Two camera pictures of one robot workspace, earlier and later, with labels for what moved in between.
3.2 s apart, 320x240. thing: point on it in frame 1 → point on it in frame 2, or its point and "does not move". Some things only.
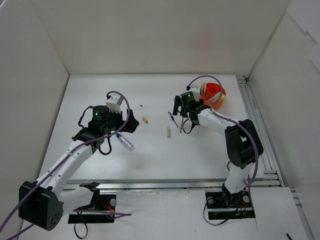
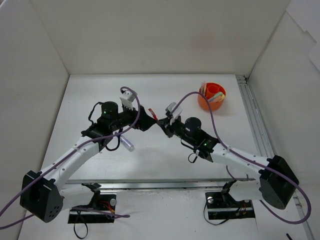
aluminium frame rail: [271, 177] does not move
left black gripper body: [126, 120] → [141, 118]
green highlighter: [218, 94] does not move
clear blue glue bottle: [130, 146] does not move
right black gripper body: [182, 106] → [169, 128]
